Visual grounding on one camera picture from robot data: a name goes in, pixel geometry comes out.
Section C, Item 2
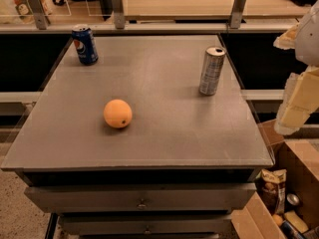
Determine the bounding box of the orange fruit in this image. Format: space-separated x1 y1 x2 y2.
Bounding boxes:
104 100 133 128

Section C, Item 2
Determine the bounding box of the lower drawer front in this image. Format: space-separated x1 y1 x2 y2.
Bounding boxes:
59 214 231 236

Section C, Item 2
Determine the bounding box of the upper drawer front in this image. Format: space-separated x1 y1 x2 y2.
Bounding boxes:
25 183 255 213

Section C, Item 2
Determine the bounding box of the blue pepsi can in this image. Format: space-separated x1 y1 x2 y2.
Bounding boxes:
72 24 99 66

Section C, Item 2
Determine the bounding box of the snack bag in box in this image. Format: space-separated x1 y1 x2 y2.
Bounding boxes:
257 169 286 214

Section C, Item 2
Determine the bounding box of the silver drink can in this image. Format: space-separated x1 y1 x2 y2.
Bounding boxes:
199 46 226 96

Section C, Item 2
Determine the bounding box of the left metal bracket post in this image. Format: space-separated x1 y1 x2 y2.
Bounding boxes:
28 0 49 30

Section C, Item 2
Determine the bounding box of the middle metal bracket post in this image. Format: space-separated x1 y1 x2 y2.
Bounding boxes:
112 0 126 29

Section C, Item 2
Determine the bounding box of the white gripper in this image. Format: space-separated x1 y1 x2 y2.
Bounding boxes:
273 0 319 135

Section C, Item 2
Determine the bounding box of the right metal bracket post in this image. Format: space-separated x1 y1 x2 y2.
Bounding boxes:
228 0 246 29

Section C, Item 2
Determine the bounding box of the metal bracket post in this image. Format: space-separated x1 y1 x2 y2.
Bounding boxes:
228 0 246 29
112 0 126 29
28 0 49 30

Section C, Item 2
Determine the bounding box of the yellow item in box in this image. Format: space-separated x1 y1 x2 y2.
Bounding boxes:
284 210 309 233

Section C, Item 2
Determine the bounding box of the cardboard box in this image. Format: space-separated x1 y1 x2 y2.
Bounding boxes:
231 119 319 239

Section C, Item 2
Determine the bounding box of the drawer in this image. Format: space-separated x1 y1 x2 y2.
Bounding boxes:
25 183 255 213
59 214 231 236

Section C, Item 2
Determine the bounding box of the small can in box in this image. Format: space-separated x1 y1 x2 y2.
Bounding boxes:
286 193 301 207

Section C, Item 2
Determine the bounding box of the grey drawer cabinet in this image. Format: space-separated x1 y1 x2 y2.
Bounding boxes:
2 35 273 239

